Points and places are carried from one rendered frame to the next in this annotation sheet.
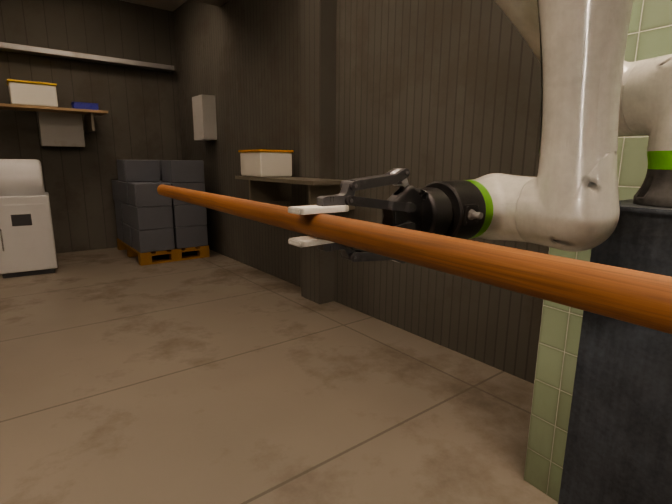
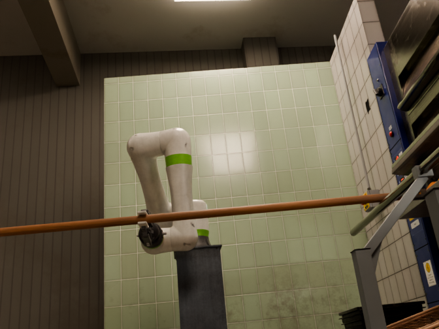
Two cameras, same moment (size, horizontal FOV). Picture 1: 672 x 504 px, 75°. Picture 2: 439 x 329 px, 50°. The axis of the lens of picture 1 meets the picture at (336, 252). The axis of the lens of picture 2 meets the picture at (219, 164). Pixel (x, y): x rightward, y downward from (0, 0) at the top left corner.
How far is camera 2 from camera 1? 145 cm
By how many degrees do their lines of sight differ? 67
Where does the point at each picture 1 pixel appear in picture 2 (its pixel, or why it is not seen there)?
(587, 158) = not seen: hidden behind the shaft
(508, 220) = (167, 240)
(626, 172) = (141, 270)
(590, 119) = (189, 205)
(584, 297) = (236, 210)
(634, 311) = (243, 210)
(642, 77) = not seen: hidden behind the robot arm
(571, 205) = (189, 231)
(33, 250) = not seen: outside the picture
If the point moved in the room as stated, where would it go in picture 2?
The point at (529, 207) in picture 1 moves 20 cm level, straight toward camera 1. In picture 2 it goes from (175, 234) to (199, 220)
